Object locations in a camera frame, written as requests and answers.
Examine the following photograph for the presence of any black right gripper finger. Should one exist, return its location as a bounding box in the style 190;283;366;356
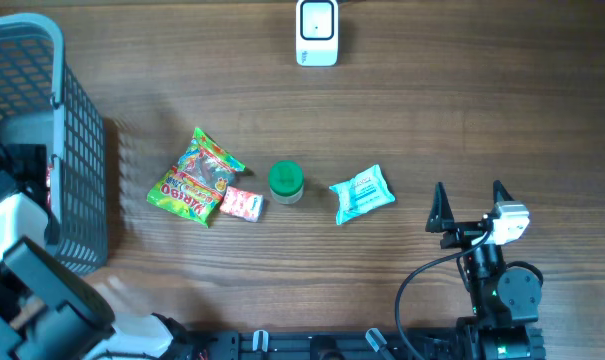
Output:
425;182;455;233
493;180;514;203

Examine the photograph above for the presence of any teal wet wipes pack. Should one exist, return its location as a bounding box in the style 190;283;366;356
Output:
329;164;396;225

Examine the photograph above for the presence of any green lid jar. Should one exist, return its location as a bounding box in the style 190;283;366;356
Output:
268;160;305;205

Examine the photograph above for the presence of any colourful Haribo candy bag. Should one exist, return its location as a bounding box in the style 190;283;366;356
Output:
147;127;245;227

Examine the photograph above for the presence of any small red candy packet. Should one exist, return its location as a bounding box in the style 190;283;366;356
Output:
220;186;264;222

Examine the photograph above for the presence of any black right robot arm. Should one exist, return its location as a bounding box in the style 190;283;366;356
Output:
426;180;546;360

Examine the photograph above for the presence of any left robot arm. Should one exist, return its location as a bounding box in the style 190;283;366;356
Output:
0;144;194;360

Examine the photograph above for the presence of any white barcode scanner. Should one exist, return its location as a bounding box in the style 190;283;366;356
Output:
295;0;339;67

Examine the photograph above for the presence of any red toothpaste box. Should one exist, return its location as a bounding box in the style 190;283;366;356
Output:
45;164;53;208

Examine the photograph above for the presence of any grey plastic basket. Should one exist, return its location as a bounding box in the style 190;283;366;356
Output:
0;13;108;275

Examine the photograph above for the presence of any black camera cable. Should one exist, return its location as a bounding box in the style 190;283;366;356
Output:
394;214;496;360

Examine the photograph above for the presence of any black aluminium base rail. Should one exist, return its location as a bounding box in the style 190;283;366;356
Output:
186;327;546;360

